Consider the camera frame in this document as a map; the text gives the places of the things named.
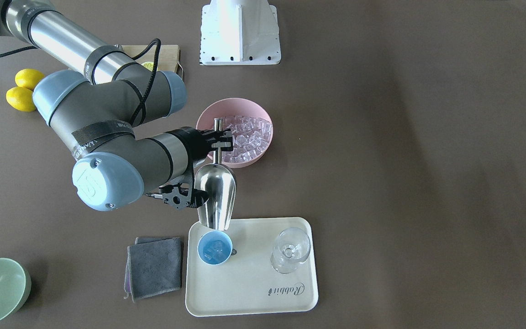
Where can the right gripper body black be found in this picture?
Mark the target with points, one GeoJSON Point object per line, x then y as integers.
{"type": "Point", "coordinates": [193, 143]}

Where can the pink bowl with ice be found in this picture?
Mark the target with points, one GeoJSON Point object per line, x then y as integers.
{"type": "Point", "coordinates": [250, 125]}

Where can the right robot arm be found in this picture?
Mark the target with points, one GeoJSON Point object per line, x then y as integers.
{"type": "Point", "coordinates": [95, 103]}

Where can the metal ice scoop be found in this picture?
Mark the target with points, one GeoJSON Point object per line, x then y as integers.
{"type": "Point", "coordinates": [219, 182]}

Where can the light blue cup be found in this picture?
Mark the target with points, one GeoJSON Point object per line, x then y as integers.
{"type": "Point", "coordinates": [215, 247]}

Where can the grey folded cloth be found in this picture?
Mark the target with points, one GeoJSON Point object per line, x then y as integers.
{"type": "Point", "coordinates": [153, 267]}

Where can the whole lemon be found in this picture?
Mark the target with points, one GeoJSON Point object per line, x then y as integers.
{"type": "Point", "coordinates": [28, 78]}
{"type": "Point", "coordinates": [20, 98]}

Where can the half lemon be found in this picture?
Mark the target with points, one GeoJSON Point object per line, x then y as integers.
{"type": "Point", "coordinates": [151, 66]}

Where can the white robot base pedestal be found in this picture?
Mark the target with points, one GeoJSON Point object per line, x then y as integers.
{"type": "Point", "coordinates": [239, 32]}

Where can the whole lemon far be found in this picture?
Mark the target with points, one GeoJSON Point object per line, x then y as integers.
{"type": "Point", "coordinates": [28, 78]}

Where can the clear wine glass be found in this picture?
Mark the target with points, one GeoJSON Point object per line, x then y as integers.
{"type": "Point", "coordinates": [290, 250]}

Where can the wooden cutting board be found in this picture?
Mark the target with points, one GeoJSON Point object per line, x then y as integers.
{"type": "Point", "coordinates": [169, 58]}

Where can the whole lemon near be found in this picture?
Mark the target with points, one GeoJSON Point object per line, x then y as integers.
{"type": "Point", "coordinates": [20, 98]}

